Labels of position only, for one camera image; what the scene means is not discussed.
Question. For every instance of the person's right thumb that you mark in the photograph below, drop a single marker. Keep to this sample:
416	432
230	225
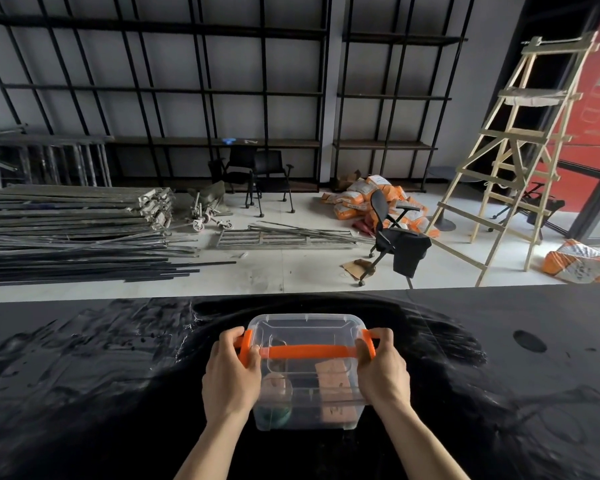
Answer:
363	355

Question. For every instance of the olive tarp bundle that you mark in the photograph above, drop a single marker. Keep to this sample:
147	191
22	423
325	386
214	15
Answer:
212	197

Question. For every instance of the narrow black metal shelf rack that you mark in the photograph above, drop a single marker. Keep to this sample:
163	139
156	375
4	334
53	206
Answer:
397	94

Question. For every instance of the black swivel office chair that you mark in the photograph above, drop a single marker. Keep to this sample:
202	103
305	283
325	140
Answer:
380	209

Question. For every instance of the person's left forearm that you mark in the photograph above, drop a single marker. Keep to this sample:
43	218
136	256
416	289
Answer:
215	449

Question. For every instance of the black cloth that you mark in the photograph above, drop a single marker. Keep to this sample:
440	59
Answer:
410	252

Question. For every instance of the green ball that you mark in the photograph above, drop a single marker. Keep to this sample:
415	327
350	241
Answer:
280	417

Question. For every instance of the person's right forearm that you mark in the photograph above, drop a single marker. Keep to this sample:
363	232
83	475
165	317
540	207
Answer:
420	444

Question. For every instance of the pile of orange sacks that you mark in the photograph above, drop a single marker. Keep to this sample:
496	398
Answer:
355	197

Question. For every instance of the red window panel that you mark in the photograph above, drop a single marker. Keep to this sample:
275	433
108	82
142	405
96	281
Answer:
597	109

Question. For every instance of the wrapped package on ladder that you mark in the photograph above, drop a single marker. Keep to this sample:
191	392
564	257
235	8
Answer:
535	100

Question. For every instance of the flat metal grate frame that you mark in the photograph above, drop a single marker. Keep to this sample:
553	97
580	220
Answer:
280	238

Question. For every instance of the person's right hand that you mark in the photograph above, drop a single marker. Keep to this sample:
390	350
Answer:
386	379

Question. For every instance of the wide black metal shelf rack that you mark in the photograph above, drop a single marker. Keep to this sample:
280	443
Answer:
152	89

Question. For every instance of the black folding chair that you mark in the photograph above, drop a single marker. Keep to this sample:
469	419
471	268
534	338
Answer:
240	159
270	167

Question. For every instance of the brown cardboard piece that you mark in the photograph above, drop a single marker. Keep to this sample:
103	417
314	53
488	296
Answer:
356	269

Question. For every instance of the person's left hand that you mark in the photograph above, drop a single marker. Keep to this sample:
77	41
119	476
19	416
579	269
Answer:
227	384

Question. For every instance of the brown cardboard box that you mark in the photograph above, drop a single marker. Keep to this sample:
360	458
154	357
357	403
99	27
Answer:
349	178

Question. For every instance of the wooden stepladder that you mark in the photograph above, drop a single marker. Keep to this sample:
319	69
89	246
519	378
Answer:
512	134

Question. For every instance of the beige twine roll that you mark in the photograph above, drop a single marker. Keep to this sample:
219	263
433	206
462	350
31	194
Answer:
276	389

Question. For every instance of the person's left thumb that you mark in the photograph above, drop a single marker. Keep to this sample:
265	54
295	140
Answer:
255	362

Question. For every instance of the black hand cart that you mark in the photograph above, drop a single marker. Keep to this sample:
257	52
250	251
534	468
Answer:
542	202

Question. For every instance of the pile of metal poles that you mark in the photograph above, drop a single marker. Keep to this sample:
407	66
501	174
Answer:
65	229

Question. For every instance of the brown block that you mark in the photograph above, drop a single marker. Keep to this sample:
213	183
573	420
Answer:
336	389

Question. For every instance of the black round pedestal table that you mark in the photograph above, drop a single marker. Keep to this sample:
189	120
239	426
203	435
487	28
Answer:
447	173

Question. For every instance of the single orange white sack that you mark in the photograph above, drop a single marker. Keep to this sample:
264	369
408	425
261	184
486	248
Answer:
580	262

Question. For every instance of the grey scaffold frames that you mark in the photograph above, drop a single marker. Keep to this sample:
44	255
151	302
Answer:
50	159

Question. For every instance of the metal caster wheel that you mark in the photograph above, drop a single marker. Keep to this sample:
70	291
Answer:
224	224
198	224

